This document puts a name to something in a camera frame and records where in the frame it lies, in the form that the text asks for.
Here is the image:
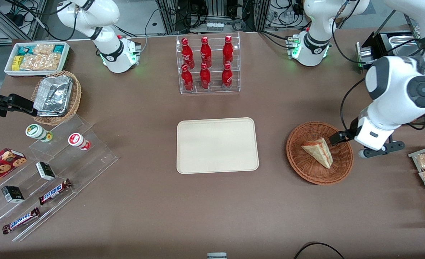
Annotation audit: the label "Snickers chocolate bar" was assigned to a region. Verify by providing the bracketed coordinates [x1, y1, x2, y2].
[38, 178, 73, 205]
[2, 207, 41, 235]

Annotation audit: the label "green lid yogurt bottle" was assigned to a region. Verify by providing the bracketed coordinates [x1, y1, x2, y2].
[26, 124, 53, 142]

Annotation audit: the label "clear acrylic step display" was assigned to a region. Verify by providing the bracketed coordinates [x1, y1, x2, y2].
[0, 114, 119, 242]

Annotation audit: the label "clear acrylic bottle rack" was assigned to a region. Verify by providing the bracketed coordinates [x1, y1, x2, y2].
[176, 32, 241, 95]

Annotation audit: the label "small clear rice cracker bag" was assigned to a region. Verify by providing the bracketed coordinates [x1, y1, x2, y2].
[33, 44, 55, 55]

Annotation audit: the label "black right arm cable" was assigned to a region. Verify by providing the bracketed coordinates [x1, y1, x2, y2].
[4, 0, 78, 41]

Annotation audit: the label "small black carton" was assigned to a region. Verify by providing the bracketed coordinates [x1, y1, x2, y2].
[36, 162, 56, 181]
[1, 186, 25, 204]

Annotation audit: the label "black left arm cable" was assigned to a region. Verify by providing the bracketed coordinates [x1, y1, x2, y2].
[340, 77, 366, 134]

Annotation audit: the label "black cable loop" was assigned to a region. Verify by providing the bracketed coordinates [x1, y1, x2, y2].
[293, 242, 346, 259]

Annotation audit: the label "light wicker basket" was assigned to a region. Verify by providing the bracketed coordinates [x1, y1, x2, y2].
[31, 71, 82, 126]

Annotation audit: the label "stainless steel pan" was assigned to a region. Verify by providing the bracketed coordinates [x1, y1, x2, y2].
[387, 34, 420, 55]

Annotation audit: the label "large clear rice cracker bag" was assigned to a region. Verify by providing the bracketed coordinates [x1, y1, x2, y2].
[20, 53, 61, 71]

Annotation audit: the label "white rectangular snack bin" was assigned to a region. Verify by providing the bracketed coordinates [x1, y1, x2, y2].
[4, 42, 70, 77]

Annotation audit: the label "brown round wicker basket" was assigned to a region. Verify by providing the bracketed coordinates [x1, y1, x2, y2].
[286, 122, 354, 186]

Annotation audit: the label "red cookie box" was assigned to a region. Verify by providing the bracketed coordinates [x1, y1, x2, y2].
[0, 148, 28, 191]

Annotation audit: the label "beige plastic tray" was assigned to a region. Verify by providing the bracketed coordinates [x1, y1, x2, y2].
[177, 117, 259, 174]

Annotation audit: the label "red lid yogurt bottle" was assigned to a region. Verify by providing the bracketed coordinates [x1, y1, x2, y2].
[68, 133, 91, 151]

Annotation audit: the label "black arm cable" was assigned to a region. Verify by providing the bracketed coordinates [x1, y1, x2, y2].
[4, 0, 78, 41]
[340, 77, 366, 134]

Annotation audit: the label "stacked aluminium foil containers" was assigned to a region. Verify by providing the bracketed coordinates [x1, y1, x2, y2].
[33, 75, 73, 117]

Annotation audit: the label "triangular sandwich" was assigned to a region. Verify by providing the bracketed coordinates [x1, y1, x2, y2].
[301, 137, 333, 169]

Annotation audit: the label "red cola bottle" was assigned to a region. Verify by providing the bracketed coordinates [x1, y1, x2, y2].
[200, 63, 211, 90]
[200, 36, 212, 68]
[181, 37, 195, 69]
[223, 35, 234, 66]
[221, 63, 233, 90]
[181, 64, 194, 91]

